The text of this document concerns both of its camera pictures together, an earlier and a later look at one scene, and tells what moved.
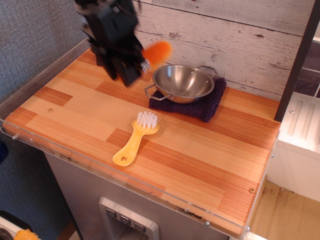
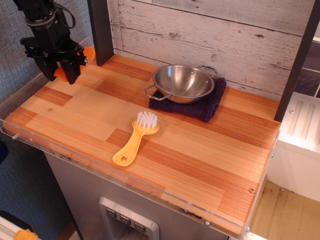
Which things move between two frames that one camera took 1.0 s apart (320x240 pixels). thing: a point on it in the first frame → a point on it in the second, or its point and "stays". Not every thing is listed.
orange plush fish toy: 157,53 → 89,53
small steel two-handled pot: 187,84 stays
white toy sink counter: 295,164 stays
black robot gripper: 111,27 → 53,41
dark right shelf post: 308,36 stays
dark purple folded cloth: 205,108 stays
